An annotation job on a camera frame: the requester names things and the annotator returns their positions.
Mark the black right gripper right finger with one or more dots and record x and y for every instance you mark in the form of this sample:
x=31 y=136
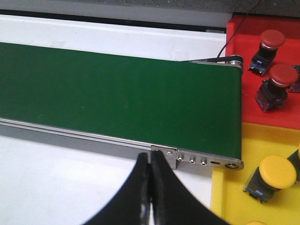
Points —
x=172 y=203

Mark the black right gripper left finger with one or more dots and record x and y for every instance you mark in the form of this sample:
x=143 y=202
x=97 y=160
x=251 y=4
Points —
x=131 y=204

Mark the yellow mushroom push button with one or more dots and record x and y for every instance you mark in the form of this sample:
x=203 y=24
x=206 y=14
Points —
x=273 y=174

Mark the red mushroom push button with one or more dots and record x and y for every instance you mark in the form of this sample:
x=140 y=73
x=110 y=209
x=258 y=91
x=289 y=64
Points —
x=295 y=87

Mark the yellow plate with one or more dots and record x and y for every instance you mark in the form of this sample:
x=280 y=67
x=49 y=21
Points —
x=237 y=207

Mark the green conveyor belt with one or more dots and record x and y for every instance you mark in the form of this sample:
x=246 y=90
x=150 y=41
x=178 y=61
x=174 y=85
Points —
x=173 y=103

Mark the black conveyor roller knob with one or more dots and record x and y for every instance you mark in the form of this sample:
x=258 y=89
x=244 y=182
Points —
x=236 y=60

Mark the red plate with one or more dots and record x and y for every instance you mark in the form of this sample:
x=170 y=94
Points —
x=245 y=40

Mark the metal conveyor support bracket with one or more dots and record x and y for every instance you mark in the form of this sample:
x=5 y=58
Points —
x=169 y=153

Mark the aluminium conveyor side rail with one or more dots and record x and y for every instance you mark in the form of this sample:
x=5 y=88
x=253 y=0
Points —
x=201 y=157

